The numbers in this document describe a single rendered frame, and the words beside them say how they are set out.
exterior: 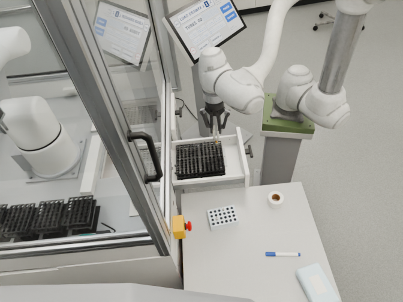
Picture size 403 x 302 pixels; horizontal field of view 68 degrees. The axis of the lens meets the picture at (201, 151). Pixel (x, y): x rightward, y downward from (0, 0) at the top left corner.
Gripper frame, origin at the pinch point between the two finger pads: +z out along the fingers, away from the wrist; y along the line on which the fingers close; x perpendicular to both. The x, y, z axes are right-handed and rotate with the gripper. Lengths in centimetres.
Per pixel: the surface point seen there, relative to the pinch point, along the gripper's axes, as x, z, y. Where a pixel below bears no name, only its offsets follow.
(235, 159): 1.0, 17.1, -9.2
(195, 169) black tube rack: 13.2, 11.2, 8.1
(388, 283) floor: 20, 100, -105
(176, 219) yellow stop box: 39.6, 9.6, 10.8
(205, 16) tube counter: -85, -10, 19
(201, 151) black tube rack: 3.1, 10.7, 6.8
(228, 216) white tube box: 29.3, 21.6, -8.8
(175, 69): -148, 74, 65
